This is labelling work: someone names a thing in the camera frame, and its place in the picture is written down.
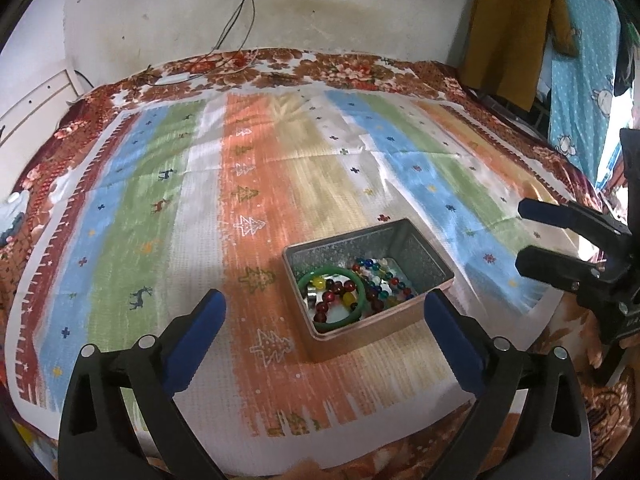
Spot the white headboard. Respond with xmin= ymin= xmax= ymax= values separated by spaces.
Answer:
xmin=0 ymin=67 xmax=83 ymax=146

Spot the floral bedsheet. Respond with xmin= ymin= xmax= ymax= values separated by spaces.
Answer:
xmin=0 ymin=49 xmax=640 ymax=480

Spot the green jade bangle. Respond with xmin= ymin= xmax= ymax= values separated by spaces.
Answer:
xmin=297 ymin=269 xmax=367 ymax=333

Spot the multicolour bead bracelet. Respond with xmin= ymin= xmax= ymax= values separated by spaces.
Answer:
xmin=350 ymin=257 xmax=416 ymax=317

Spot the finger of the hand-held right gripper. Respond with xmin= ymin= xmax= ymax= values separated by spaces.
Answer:
xmin=517 ymin=197 xmax=632 ymax=248
xmin=515 ymin=245 xmax=608 ymax=308

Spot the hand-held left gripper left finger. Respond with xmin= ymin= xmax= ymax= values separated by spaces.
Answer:
xmin=57 ymin=289 xmax=228 ymax=480

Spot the blue printed hanging cloth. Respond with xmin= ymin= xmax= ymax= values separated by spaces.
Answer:
xmin=545 ymin=0 xmax=623 ymax=186

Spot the red bead bracelet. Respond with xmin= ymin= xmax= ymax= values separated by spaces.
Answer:
xmin=312 ymin=280 xmax=365 ymax=325

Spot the striped pastel cloth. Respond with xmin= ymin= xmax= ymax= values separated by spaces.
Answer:
xmin=10 ymin=87 xmax=581 ymax=441

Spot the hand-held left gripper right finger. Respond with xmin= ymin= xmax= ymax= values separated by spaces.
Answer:
xmin=422 ymin=289 xmax=593 ymax=480

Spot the metal tin box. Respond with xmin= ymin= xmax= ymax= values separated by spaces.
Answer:
xmin=281 ymin=218 xmax=456 ymax=363

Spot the brown hanging garment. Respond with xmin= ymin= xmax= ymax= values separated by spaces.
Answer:
xmin=457 ymin=0 xmax=583 ymax=111

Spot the black power cable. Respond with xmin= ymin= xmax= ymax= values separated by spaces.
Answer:
xmin=142 ymin=0 xmax=261 ymax=83

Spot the grey crumpled cloth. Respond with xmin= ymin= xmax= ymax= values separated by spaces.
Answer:
xmin=0 ymin=190 xmax=28 ymax=246

